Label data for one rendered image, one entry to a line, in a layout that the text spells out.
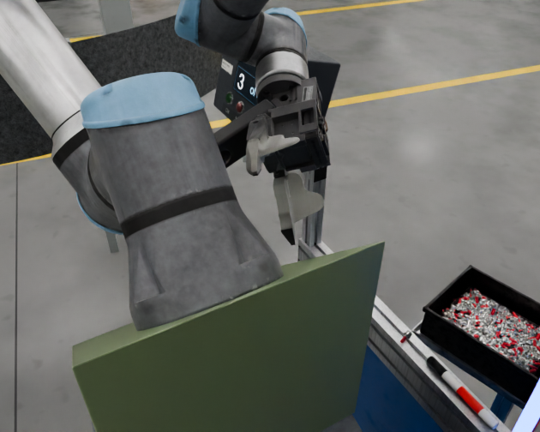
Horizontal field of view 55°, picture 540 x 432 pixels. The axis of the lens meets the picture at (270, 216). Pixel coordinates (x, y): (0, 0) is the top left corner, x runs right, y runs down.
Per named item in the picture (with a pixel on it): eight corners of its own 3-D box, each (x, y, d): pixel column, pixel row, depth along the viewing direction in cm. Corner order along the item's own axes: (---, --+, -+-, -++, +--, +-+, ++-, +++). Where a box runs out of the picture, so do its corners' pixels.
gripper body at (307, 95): (317, 130, 60) (311, 63, 67) (248, 147, 62) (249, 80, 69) (331, 171, 66) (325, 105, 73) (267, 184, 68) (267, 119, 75)
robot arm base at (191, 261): (125, 340, 42) (86, 226, 43) (145, 321, 57) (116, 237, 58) (296, 275, 45) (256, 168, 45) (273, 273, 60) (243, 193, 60)
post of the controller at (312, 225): (321, 243, 112) (327, 165, 100) (309, 247, 111) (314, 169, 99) (313, 235, 114) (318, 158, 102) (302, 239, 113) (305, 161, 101)
